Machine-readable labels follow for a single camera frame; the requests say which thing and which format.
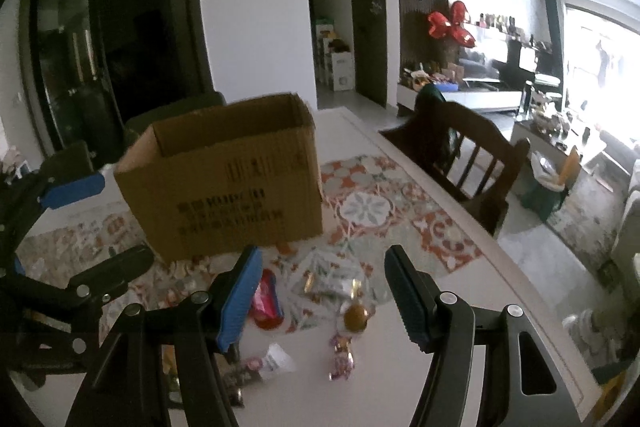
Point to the white gold-ended snack packet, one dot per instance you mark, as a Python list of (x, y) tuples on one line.
[(339, 278)]

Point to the dark upholstered chair back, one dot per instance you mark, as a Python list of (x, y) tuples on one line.
[(187, 105)]

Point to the red balloon dog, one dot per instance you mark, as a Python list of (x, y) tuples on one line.
[(451, 26)]

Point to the white low tv cabinet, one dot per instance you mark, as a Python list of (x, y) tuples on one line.
[(481, 100)]

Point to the green bin with bag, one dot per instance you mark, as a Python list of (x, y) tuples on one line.
[(550, 187)]

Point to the red snack packet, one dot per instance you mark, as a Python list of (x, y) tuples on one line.
[(265, 309)]

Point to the white box in hallway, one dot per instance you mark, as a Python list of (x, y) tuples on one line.
[(340, 71)]

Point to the brown round wrapped snack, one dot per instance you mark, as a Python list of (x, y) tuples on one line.
[(356, 318)]

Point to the white and dark snack sachet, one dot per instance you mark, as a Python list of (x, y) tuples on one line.
[(256, 370)]

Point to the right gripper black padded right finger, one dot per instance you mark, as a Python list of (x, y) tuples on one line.
[(415, 295)]

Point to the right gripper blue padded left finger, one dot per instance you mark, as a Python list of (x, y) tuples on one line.
[(231, 296)]

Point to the purple candy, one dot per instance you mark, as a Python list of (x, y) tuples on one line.
[(343, 362)]

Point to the brown cardboard box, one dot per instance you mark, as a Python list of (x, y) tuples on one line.
[(218, 179)]

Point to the dark wooden chair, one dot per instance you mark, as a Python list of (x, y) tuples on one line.
[(464, 152)]

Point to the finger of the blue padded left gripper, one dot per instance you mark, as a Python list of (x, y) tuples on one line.
[(75, 191)]

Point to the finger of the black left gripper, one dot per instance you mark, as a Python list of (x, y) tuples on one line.
[(110, 278)]

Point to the patterned floral table mat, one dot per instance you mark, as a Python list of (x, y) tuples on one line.
[(370, 204)]

